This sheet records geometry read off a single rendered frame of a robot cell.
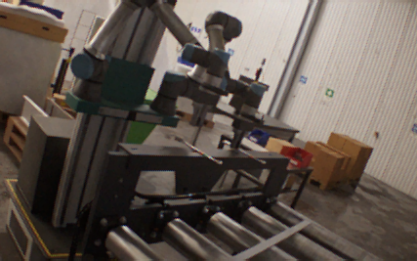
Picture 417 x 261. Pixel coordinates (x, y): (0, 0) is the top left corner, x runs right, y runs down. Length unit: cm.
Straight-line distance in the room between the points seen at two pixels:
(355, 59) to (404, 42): 169
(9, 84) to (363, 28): 1025
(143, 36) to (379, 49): 1040
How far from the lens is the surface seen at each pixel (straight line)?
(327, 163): 735
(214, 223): 183
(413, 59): 1194
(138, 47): 225
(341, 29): 1270
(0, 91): 478
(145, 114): 211
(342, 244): 221
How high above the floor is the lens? 158
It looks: 10 degrees down
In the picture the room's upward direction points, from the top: 21 degrees clockwise
